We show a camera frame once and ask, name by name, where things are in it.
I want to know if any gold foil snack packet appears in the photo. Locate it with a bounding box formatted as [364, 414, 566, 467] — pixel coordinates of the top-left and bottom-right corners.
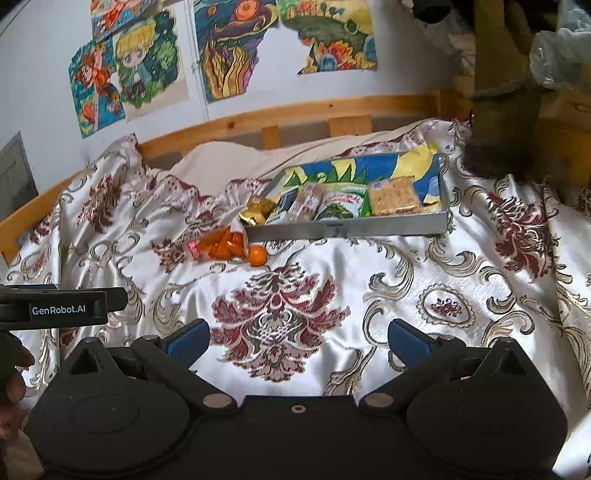
[239, 194, 275, 226]

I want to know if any cream bed sheet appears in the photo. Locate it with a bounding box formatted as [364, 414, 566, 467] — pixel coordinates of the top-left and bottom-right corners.
[168, 127, 416, 185]

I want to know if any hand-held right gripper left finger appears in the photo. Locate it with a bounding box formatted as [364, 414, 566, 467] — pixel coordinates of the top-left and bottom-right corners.
[58, 318, 237, 414]

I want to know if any blue snack packet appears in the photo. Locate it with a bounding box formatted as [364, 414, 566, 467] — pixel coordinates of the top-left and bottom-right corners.
[265, 189, 298, 226]

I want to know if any grey shallow tray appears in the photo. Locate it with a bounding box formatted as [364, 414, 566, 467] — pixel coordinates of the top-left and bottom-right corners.
[242, 150, 451, 243]

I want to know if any small orange figure wall poster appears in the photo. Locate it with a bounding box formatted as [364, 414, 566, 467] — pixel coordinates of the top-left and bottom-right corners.
[90, 0, 162, 33]

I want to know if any clear plastic bag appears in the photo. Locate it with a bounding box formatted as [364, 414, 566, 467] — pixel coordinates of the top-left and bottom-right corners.
[529, 7, 591, 90]

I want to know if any colourful drawing paper liner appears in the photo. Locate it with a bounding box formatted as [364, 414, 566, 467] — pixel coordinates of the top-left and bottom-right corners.
[281, 141, 441, 217]

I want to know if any grey wall panel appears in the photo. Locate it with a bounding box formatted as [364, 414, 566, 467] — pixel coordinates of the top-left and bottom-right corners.
[0, 131, 40, 206]

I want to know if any blonde figure wall poster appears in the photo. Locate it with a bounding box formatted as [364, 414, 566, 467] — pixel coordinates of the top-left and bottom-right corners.
[113, 9, 190, 121]

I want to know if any clear nut bar packet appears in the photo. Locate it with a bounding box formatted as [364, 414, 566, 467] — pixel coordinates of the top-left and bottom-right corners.
[288, 182, 326, 222]

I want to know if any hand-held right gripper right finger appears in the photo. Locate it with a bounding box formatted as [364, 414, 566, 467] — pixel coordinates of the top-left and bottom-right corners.
[360, 318, 539, 412]

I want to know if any green snack packet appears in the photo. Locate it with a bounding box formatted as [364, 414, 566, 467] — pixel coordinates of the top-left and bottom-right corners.
[316, 182, 370, 221]

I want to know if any swirl pattern wall poster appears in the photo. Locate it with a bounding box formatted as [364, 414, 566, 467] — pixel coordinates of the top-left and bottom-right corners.
[193, 0, 280, 104]

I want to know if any person's left hand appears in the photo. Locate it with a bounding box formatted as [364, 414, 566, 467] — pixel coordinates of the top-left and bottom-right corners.
[0, 339, 37, 444]

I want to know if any puffed rice cake packet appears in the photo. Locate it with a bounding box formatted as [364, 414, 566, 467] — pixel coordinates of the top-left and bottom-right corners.
[368, 178, 423, 217]

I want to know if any olive hanging garment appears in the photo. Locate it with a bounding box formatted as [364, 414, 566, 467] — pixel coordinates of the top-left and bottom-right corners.
[462, 0, 548, 178]

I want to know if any orange snack bag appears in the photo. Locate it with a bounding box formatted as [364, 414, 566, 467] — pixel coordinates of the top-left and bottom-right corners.
[189, 217, 250, 261]

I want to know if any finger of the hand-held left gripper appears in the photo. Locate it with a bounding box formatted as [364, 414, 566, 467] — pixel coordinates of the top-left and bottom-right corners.
[106, 287, 129, 313]

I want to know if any wooden bed frame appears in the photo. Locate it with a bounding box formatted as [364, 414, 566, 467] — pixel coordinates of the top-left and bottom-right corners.
[0, 76, 591, 266]

